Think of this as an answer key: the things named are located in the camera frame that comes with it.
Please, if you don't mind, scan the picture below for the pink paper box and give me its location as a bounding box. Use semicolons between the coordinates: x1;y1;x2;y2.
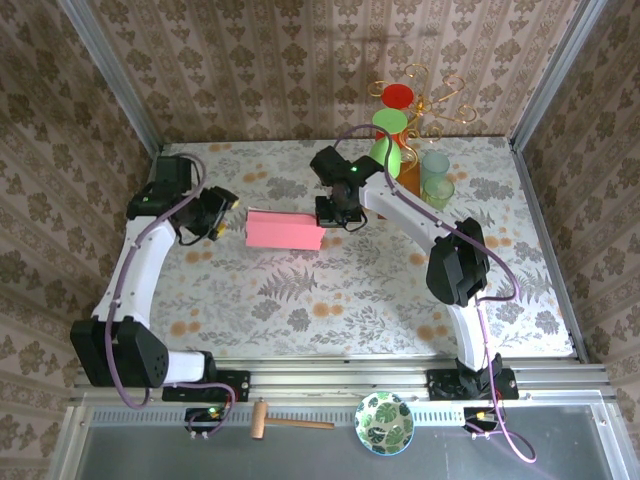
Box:
244;208;324;250

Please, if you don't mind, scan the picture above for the green plastic wine glass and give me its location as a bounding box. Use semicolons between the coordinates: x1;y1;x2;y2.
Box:
368;108;409;179

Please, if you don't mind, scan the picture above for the green translucent cup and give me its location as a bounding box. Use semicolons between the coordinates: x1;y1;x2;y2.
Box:
421;175;456;216

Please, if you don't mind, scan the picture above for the blue translucent cup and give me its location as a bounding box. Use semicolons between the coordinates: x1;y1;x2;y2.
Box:
419;151;451;181

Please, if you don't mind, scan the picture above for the floral patterned table mat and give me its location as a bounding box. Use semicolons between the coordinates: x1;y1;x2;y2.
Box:
114;137;576;359

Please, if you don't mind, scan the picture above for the red plastic wine glass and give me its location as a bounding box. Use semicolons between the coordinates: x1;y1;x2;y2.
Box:
374;83;416;144

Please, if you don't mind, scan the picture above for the left small circuit board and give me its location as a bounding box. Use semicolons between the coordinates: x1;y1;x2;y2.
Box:
185;405;226;434

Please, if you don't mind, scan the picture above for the small circuit board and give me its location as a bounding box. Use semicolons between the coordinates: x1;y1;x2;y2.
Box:
463;407;501;434
185;405;226;434

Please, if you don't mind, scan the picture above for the wooden mallet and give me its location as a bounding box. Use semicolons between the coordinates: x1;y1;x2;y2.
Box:
251;398;335;441

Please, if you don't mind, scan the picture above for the leaf patterned bowl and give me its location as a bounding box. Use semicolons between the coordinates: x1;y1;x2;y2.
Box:
353;391;416;456

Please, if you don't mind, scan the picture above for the grey metal panel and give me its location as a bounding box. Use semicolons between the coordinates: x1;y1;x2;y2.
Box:
47;399;640;480

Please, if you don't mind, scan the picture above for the right small circuit board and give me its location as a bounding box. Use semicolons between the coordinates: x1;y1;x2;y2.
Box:
463;407;501;434

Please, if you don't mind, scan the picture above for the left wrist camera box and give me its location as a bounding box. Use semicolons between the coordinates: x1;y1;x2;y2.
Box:
153;155;195;190

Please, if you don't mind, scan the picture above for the gold wire glass rack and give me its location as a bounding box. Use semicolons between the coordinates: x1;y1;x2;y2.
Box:
367;63;479;222

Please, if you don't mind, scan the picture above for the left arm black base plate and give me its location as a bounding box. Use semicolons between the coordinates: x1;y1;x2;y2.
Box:
162;368;251;403

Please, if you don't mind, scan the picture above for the aluminium front rail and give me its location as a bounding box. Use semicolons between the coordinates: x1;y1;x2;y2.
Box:
69;357;614;401

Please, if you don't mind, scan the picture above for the aluminium corner post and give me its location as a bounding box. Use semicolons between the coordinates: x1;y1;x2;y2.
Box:
57;0;166;156
509;0;609;151

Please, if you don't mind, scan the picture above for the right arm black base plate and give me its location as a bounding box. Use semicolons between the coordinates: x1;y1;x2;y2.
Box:
426;367;519;401

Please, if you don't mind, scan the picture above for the slotted grey cable duct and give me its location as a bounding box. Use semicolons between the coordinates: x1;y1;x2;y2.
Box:
92;405;466;426

